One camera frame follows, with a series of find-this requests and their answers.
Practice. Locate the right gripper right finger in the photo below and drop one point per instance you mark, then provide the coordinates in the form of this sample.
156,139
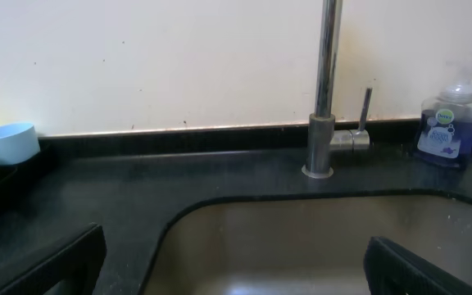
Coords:
400,272

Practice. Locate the blue cup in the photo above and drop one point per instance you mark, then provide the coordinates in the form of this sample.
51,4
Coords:
12,143

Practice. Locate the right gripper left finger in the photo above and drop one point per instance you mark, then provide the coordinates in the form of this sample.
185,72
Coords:
64,262

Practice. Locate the steel tap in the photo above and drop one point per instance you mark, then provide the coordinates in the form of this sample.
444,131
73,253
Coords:
321,139

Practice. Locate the blue soap bottle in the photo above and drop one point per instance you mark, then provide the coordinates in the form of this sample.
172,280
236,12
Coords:
449,131

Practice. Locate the steel sink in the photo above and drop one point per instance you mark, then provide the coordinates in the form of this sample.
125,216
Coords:
301,237

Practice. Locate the black tray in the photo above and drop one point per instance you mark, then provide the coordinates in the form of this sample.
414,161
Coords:
27,172

